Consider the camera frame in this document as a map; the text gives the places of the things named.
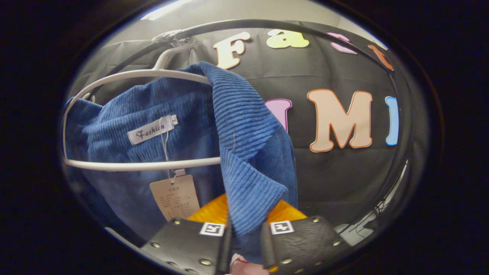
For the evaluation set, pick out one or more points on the black backdrop cloth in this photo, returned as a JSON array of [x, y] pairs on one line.
[[328, 179]]

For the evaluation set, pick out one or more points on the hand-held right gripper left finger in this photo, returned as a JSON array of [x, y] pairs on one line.
[[187, 244]]

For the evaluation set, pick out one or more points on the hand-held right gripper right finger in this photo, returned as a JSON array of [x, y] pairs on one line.
[[301, 244]]

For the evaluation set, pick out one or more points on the pink laundry hamper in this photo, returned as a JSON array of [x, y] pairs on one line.
[[244, 267]]

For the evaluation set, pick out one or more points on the black clothes rail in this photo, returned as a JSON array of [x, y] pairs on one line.
[[244, 22]]

